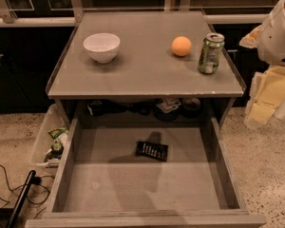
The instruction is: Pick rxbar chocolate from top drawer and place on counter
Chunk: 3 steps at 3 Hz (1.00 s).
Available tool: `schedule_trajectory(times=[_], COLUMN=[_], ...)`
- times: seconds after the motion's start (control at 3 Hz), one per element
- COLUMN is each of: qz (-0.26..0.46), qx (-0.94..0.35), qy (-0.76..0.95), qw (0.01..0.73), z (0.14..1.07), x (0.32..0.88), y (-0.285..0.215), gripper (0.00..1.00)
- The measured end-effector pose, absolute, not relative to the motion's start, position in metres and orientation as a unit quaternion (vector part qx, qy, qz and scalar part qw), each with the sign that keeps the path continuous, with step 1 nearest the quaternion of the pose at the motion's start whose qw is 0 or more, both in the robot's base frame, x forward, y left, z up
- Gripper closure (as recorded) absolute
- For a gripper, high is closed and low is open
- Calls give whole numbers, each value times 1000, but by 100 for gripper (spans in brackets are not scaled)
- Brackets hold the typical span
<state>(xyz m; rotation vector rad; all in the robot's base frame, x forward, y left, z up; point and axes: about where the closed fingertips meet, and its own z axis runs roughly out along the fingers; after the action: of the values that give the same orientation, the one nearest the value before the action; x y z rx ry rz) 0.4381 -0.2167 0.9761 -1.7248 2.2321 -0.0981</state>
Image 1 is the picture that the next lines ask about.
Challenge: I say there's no grey counter cabinet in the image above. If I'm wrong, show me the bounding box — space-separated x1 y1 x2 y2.
47 11 245 120

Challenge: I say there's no grey open top drawer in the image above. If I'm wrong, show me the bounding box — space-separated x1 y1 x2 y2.
26 117 266 228

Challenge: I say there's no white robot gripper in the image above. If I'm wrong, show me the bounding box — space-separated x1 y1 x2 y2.
239 0 285 129

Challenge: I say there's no dark clutter inside cabinet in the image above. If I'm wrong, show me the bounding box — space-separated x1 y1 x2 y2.
87 98 203 122

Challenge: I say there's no white ceramic bowl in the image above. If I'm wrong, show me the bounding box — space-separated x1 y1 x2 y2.
84 33 121 64

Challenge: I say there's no orange fruit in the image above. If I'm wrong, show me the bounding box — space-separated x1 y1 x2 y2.
171 36 192 57

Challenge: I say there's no green snack bag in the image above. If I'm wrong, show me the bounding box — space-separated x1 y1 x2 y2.
47 127 68 140

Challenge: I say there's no black rxbar chocolate wrapper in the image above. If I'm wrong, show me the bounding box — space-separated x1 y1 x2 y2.
135 141 168 162

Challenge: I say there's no green soda can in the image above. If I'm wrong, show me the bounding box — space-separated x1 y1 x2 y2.
198 32 225 74

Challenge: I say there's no black bar on floor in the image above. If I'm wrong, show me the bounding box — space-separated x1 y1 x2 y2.
5 170 36 228

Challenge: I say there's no black cable on floor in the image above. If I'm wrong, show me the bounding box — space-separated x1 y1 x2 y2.
0 163 56 220

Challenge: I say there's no white rail behind counter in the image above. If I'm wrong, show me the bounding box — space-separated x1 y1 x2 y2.
0 14 267 28

